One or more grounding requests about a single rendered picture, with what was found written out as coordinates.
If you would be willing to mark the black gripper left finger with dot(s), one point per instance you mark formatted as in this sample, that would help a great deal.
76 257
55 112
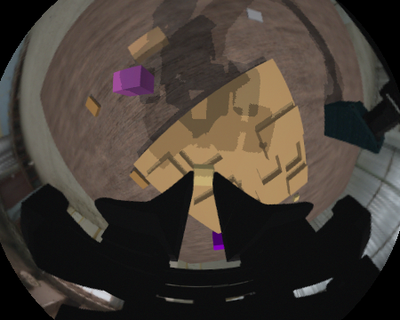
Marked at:
163 217

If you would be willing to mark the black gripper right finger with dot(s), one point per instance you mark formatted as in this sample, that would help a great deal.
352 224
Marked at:
243 219

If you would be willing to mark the tan puzzle board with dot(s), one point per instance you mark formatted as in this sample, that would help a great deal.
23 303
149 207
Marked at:
251 131

